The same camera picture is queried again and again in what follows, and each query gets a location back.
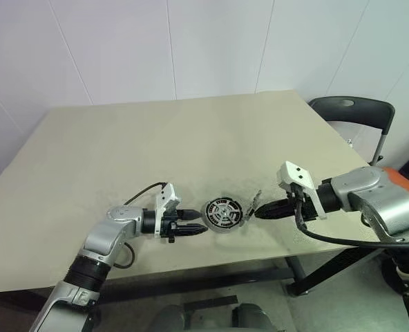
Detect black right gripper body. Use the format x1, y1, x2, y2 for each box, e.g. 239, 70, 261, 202
287, 192, 321, 221

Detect motor stator housing copper coils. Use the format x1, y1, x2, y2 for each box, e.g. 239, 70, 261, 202
202, 196, 244, 234

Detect orange seat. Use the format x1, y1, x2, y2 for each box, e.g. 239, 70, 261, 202
380, 167, 409, 208

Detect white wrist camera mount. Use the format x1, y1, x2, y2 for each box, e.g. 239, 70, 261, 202
276, 160, 328, 221
154, 182, 184, 239

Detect silver round motor cover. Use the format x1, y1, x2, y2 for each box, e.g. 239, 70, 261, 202
246, 188, 263, 221

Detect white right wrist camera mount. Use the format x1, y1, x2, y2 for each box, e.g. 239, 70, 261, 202
276, 160, 328, 221

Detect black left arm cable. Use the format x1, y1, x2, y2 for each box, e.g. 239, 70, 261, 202
116, 182, 167, 270

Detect black tape strip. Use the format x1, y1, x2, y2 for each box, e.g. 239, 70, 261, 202
182, 295, 239, 313

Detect black folding chair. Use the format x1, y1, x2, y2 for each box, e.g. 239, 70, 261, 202
307, 95, 396, 167

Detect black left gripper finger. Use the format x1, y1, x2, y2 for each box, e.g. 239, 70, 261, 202
178, 208, 201, 221
177, 223, 209, 239

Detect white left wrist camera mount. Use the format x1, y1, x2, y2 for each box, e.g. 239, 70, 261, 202
154, 182, 184, 239

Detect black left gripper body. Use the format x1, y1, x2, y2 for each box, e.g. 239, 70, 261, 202
162, 210, 184, 244

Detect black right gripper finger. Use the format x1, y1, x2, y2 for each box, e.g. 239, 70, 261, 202
257, 198, 292, 211
254, 207, 293, 221

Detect dark grey rounded shape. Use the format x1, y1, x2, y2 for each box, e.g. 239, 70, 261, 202
231, 302, 278, 332

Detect black metal table frame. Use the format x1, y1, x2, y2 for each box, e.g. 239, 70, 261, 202
97, 241, 385, 307

